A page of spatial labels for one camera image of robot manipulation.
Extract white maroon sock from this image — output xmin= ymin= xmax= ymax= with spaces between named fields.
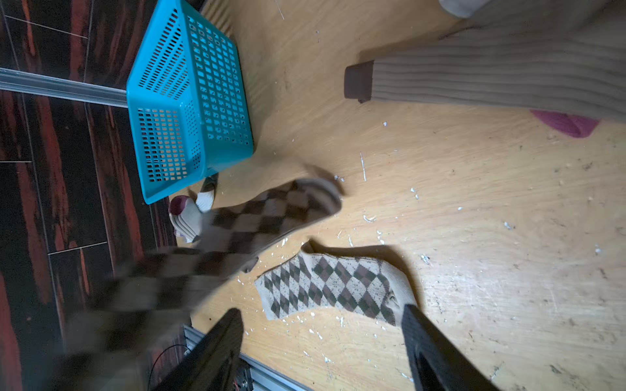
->
xmin=169 ymin=174 xmax=218 ymax=244

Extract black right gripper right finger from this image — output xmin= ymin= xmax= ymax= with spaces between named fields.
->
xmin=401 ymin=305 xmax=497 ymax=391

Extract aluminium corner frame left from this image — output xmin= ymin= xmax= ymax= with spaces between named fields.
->
xmin=1 ymin=68 xmax=128 ymax=109

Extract teal plastic basket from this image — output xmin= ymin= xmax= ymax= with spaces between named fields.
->
xmin=127 ymin=1 xmax=254 ymax=204

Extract argyle brown sock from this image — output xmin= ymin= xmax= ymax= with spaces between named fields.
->
xmin=41 ymin=178 xmax=342 ymax=390
xmin=254 ymin=246 xmax=417 ymax=326

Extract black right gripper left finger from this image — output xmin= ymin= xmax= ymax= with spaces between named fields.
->
xmin=155 ymin=308 xmax=244 ymax=391

